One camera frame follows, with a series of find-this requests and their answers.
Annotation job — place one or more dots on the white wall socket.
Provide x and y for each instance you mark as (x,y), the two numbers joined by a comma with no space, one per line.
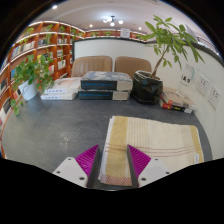
(214,96)
(202,85)

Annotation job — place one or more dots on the beige and yellow striped towel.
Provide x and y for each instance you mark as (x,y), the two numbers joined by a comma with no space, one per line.
(156,140)

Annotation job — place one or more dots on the orange bookshelf unit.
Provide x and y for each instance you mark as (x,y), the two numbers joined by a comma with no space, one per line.
(20,50)

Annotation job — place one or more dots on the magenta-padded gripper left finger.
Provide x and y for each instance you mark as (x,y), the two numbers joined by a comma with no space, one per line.
(70,170)

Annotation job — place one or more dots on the tall plant in black pot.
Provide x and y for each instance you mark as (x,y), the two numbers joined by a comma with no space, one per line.
(146,88)

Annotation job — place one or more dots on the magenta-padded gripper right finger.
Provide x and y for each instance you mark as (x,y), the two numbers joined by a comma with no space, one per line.
(154,170)

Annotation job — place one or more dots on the recessed ceiling lights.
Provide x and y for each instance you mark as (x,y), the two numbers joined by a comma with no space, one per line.
(54,6)

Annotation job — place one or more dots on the tan upholstered chair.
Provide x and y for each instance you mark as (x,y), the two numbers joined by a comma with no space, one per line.
(91,65)
(130,66)

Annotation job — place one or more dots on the ivy plant in white pot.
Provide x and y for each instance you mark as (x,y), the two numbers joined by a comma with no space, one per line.
(28,90)

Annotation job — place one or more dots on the ceiling chandelier lamp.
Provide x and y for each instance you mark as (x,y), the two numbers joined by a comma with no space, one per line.
(112,22)

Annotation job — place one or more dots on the white picture book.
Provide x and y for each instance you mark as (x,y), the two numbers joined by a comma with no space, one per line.
(65,85)

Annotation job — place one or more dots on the small white card sign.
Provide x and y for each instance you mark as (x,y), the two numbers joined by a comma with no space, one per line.
(186,76)

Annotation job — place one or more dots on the white framed shelf sign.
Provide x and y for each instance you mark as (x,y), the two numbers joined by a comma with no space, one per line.
(125,33)

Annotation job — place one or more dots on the white thick book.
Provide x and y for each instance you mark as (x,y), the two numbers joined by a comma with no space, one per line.
(58,96)

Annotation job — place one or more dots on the red-spined book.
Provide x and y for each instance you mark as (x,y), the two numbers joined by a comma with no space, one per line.
(173,107)

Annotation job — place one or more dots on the thick blue-spined book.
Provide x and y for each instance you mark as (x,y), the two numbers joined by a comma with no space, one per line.
(105,80)
(101,95)

